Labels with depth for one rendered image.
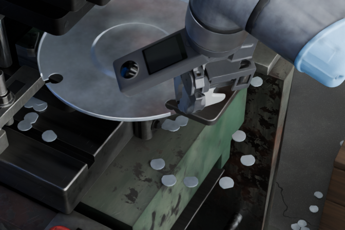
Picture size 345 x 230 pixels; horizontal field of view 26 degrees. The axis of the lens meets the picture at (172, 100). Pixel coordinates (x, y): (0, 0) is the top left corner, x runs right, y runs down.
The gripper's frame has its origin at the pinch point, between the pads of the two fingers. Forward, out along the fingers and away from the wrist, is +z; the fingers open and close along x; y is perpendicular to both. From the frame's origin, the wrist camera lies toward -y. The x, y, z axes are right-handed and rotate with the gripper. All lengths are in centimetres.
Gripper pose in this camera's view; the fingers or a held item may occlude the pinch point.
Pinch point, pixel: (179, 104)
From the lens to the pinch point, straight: 103.6
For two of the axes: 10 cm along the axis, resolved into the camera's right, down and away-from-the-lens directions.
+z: -1.0, 4.4, 8.9
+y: 9.5, -2.2, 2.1
